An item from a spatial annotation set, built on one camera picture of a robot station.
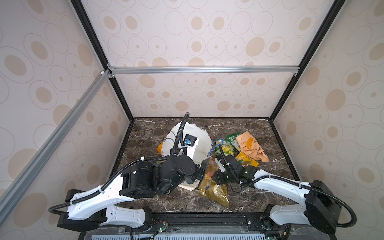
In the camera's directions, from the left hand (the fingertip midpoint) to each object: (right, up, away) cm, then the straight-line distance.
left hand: (202, 159), depth 54 cm
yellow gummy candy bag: (+28, -7, +36) cm, 46 cm away
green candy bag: (+19, -1, +45) cm, 48 cm away
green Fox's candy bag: (+23, +5, +51) cm, 56 cm away
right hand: (+8, -15, +29) cm, 33 cm away
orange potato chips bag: (+33, 0, +43) cm, 54 cm away
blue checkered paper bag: (+1, -2, +35) cm, 35 cm away
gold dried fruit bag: (+4, -20, +27) cm, 34 cm away
